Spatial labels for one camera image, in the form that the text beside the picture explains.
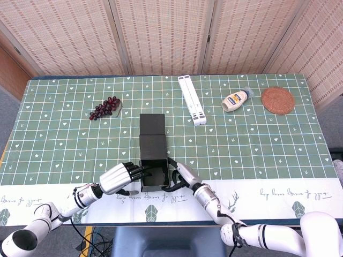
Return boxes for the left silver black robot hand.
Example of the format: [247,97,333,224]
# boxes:
[99,162,153,196]

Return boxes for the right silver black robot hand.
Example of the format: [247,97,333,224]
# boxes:
[162,157,203,192]

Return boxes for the black cardboard box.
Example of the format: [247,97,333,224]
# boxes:
[139,113,170,193]

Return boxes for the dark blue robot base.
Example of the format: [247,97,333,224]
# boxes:
[111,226,227,257]

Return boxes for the dark red grape bunch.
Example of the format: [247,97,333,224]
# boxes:
[89,96,124,121]

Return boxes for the white folding laptop stand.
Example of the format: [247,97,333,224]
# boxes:
[177,75,207,126]

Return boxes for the green grid tablecloth with deer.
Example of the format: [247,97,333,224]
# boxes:
[0,73,343,227]

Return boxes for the mayonnaise squeeze bottle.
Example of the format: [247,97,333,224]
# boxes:
[221,87,255,113]

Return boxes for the round brown woven coaster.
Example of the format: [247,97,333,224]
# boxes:
[261,86,296,116]

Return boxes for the woven bamboo folding screen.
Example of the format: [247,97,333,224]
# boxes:
[0,0,343,109]

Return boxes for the brown wooden door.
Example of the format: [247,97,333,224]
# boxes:
[0,45,35,101]

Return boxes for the right arm wiring cable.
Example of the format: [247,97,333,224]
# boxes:
[217,203,250,247]

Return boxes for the black floor cables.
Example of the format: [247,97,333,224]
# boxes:
[76,226,116,257]

